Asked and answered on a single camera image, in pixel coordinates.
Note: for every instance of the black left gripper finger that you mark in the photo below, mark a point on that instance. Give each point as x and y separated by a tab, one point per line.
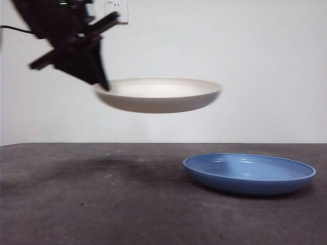
76	63
101	63

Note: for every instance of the white round plate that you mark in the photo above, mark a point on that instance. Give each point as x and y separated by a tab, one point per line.
158	102

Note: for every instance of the blue round plate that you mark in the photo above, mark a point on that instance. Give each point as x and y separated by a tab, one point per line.
250	178

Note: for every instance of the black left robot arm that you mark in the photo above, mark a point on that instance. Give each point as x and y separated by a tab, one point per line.
46	20

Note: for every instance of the white wall power socket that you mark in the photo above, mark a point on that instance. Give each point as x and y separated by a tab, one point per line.
123	7

